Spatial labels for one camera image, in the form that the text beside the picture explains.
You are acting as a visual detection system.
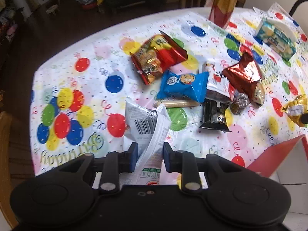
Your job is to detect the white spicy strip packet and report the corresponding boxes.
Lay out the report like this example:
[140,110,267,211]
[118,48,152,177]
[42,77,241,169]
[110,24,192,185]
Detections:
[120,99,172,186]

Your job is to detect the black snack packet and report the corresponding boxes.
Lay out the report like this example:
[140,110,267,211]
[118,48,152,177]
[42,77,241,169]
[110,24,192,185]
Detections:
[200,99,231,132]

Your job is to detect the blue cookie packet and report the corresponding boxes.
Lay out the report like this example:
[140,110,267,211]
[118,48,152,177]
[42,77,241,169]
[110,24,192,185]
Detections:
[157,70,209,103]

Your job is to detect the white red snack pouch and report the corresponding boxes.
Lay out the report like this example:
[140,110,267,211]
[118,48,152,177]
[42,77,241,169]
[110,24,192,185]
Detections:
[199,62,234,103]

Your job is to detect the small dark candy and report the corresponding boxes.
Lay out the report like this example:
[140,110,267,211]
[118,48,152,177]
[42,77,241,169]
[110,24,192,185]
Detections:
[230,93,250,115]

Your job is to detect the red yellow snack bag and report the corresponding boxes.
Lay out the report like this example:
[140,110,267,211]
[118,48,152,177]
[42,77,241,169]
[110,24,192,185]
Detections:
[130,31,188,85]

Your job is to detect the clear pastry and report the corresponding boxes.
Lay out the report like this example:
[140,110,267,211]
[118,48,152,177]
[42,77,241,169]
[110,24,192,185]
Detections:
[251,82,265,107]

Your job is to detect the brown foil snack bag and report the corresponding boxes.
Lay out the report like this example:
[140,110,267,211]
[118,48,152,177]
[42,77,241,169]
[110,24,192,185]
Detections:
[222,52,262,101]

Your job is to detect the yellow gold snack packet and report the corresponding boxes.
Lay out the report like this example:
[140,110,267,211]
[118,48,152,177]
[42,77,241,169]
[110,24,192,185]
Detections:
[281,95,307,127]

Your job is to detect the balloon birthday tablecloth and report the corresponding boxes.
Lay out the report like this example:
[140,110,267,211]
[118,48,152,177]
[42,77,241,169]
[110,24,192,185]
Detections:
[30,4,307,184]

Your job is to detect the white cardboard box red trim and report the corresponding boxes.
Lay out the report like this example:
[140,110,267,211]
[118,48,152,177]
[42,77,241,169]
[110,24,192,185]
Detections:
[247,135,307,185]

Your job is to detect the wooden chair near left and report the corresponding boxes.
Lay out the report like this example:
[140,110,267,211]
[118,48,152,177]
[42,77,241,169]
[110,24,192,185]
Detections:
[1,112,18,229]

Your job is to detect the green tissue pack in holder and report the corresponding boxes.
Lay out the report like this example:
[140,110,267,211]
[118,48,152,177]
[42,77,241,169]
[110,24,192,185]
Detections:
[256,17,297,61]

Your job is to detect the orange juice bottle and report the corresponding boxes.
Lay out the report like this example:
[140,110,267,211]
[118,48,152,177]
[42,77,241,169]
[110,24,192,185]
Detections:
[209,0,238,29]

